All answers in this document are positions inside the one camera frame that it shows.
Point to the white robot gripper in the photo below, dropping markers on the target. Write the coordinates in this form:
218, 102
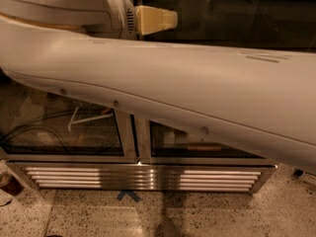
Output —
124, 17

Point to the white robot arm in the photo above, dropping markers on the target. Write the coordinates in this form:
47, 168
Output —
260, 101

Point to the small white block inside fridge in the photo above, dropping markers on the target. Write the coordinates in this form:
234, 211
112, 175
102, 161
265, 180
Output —
169, 137

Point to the stainless glass door refrigerator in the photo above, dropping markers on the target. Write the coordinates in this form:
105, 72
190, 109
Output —
76, 144

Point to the blue tape floor marker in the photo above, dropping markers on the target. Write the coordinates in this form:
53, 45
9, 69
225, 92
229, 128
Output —
134, 196

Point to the black caster wheel cart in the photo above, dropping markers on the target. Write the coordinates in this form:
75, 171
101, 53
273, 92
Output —
298, 173

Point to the brown object at left edge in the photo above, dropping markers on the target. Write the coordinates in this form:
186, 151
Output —
9, 184

